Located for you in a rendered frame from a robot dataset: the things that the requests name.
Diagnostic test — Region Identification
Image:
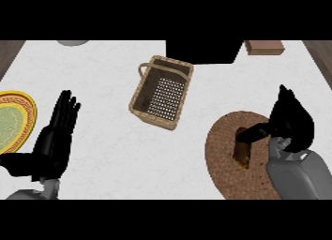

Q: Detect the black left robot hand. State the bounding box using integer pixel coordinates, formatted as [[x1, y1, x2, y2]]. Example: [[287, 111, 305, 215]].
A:
[[0, 89, 83, 183]]

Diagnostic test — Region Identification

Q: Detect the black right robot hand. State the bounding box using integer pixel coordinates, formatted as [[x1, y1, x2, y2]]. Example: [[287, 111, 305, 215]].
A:
[[237, 83, 317, 154]]

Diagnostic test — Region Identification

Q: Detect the round brown woven placemat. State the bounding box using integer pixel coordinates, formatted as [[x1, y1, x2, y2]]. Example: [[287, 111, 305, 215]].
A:
[[204, 111, 284, 201]]

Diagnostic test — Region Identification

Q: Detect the tan wicker basket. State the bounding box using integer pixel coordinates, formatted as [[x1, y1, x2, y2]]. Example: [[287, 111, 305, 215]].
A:
[[127, 54, 195, 131]]

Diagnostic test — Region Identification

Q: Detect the yellow patterned plate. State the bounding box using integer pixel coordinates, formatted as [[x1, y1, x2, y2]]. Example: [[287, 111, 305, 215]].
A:
[[0, 90, 39, 171]]

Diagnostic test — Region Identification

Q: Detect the brown wooden block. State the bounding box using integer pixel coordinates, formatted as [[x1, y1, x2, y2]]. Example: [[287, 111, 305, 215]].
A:
[[244, 40, 287, 56]]

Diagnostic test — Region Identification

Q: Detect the black appliance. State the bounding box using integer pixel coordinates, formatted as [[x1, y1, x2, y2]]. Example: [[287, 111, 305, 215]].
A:
[[166, 40, 246, 66]]

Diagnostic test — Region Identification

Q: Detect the grey round object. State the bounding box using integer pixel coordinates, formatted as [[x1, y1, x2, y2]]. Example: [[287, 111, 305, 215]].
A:
[[57, 40, 92, 47]]

